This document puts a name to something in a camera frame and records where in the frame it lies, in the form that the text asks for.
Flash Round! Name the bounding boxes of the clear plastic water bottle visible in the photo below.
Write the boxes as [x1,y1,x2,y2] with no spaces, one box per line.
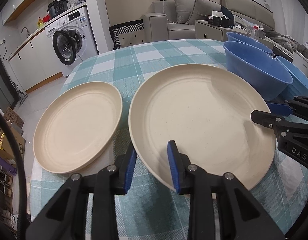
[250,25,259,41]

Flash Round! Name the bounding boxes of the cardboard box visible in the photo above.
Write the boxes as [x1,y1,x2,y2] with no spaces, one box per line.
[0,113,24,173]

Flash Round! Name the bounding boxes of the black cable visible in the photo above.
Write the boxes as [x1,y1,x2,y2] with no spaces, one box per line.
[0,104,28,240]

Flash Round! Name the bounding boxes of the black pressure cooker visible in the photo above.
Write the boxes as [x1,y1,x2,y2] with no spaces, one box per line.
[46,0,68,18]

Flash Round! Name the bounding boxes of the blue bowl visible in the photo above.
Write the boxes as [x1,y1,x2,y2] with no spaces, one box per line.
[223,41,293,100]
[226,32,273,55]
[276,56,308,100]

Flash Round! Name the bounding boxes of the white kitchen counter cabinets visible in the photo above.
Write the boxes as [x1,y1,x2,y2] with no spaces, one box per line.
[8,29,63,92]

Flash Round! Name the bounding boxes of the grey sofa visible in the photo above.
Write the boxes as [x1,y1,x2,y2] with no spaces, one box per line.
[142,0,275,42]

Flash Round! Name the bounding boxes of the white washing machine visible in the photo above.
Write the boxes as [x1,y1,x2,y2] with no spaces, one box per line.
[45,5,98,77]

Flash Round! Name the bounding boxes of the grey side cabinet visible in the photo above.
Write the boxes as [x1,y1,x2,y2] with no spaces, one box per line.
[195,20,247,42]

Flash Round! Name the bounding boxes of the large cream plate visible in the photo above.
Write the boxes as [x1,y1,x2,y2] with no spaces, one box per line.
[128,64,276,189]

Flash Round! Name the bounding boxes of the black electronics box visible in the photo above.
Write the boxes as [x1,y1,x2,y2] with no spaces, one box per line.
[208,10,234,29]

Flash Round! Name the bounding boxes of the black patterned cushion chair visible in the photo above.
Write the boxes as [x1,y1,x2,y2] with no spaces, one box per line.
[109,20,146,50]

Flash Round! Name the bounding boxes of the wooden shoe rack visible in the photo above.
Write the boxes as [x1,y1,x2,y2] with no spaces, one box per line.
[0,169,17,233]

